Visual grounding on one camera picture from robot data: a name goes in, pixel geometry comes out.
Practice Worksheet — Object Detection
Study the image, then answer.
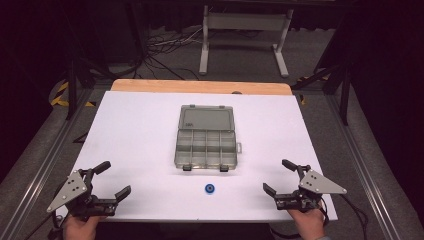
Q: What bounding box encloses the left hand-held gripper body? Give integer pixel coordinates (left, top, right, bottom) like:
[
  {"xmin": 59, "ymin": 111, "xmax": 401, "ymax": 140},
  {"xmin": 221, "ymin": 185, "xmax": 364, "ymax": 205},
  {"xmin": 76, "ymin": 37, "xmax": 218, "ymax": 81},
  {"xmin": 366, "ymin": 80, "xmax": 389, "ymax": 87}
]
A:
[{"xmin": 46, "ymin": 168, "xmax": 119, "ymax": 221}]

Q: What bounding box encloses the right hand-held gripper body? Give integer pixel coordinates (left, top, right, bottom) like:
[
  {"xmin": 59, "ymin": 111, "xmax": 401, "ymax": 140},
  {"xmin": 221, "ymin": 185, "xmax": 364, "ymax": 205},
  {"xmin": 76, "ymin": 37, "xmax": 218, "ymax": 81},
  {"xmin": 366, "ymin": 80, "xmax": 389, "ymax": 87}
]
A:
[{"xmin": 273, "ymin": 164, "xmax": 348, "ymax": 214}]

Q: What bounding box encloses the clear plastic compartment box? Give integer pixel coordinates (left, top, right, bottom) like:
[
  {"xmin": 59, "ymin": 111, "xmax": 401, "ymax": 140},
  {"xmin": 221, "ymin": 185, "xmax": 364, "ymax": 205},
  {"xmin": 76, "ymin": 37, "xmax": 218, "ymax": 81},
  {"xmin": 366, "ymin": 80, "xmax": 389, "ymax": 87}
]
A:
[{"xmin": 173, "ymin": 103, "xmax": 243, "ymax": 174}]

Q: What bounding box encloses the person's right hand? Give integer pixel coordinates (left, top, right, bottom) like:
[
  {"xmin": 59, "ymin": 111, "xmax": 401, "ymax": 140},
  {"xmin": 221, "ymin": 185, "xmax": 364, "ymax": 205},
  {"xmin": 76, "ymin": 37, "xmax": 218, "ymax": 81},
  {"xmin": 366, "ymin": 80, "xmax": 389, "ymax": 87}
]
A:
[{"xmin": 287, "ymin": 206, "xmax": 327, "ymax": 240}]

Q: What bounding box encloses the person's left hand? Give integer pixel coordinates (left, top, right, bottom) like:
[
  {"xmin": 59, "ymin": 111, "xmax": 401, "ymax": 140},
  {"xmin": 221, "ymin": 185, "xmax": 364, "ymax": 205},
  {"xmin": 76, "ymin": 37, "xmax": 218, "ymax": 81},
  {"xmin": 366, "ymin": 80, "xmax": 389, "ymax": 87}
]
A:
[{"xmin": 62, "ymin": 215, "xmax": 107, "ymax": 240}]

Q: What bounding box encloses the white board table cover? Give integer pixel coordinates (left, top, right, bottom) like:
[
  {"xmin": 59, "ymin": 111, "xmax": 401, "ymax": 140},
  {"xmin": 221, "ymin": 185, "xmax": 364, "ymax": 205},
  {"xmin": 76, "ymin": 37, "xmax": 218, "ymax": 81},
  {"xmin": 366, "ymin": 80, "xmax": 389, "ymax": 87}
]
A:
[{"xmin": 55, "ymin": 90, "xmax": 339, "ymax": 224}]

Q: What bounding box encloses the yellow black hazard tape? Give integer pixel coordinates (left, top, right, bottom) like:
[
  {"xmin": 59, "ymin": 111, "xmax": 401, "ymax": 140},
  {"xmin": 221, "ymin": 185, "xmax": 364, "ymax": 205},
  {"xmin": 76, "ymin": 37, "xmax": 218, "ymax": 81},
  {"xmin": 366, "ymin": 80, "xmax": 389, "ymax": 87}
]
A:
[{"xmin": 49, "ymin": 81, "xmax": 97, "ymax": 108}]

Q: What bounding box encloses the black tripod stand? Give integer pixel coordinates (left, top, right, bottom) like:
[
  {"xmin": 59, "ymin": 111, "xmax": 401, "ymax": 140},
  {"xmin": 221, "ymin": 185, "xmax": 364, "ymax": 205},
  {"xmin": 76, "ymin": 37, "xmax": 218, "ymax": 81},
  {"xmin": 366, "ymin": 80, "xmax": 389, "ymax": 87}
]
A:
[
  {"xmin": 291, "ymin": 19, "xmax": 355, "ymax": 127},
  {"xmin": 64, "ymin": 6, "xmax": 148, "ymax": 122}
]

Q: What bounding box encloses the aluminium frame rail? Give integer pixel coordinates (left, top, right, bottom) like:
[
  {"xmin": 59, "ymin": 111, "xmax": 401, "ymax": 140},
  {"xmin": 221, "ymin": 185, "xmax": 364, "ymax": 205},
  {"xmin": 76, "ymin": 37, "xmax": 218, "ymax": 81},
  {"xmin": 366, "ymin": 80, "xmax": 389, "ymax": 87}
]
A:
[
  {"xmin": 324, "ymin": 93, "xmax": 406, "ymax": 240},
  {"xmin": 0, "ymin": 87, "xmax": 98, "ymax": 240}
]

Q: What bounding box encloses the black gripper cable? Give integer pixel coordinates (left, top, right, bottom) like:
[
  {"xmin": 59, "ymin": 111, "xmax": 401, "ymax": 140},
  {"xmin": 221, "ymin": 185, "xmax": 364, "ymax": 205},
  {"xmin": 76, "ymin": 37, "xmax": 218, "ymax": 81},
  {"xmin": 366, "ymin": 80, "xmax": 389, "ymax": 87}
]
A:
[
  {"xmin": 269, "ymin": 193, "xmax": 370, "ymax": 240},
  {"xmin": 22, "ymin": 213, "xmax": 66, "ymax": 240}
]

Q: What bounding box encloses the bundle of floor cables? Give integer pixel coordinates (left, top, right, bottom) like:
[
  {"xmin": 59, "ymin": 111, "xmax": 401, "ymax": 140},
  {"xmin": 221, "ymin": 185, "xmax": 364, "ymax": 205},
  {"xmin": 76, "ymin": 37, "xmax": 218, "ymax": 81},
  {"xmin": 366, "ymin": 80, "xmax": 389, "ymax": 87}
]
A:
[{"xmin": 133, "ymin": 26, "xmax": 205, "ymax": 82}]

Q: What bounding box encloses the white metal stand frame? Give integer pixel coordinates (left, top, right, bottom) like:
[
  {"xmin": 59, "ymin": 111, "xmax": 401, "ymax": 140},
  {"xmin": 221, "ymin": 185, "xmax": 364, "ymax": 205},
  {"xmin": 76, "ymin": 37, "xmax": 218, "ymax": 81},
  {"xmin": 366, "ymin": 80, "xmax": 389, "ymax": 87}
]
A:
[{"xmin": 198, "ymin": 4, "xmax": 295, "ymax": 79}]

